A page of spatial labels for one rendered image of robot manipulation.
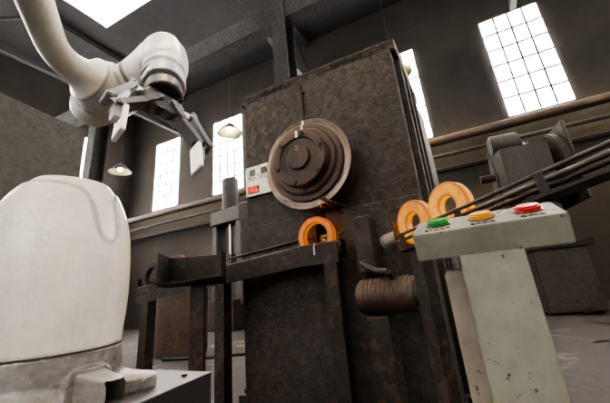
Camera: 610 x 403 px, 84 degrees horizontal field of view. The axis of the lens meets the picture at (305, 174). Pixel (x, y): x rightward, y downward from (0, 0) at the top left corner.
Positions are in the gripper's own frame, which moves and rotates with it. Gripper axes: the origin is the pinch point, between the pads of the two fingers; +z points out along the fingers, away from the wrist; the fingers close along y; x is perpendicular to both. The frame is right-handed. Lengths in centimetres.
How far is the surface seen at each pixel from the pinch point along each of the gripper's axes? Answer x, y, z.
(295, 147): -18, -77, -73
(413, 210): 11, -88, -16
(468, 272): 22, -44, 27
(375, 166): 2, -109, -60
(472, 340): 12, -59, 33
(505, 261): 28, -45, 28
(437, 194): 21, -84, -12
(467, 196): 28, -81, -4
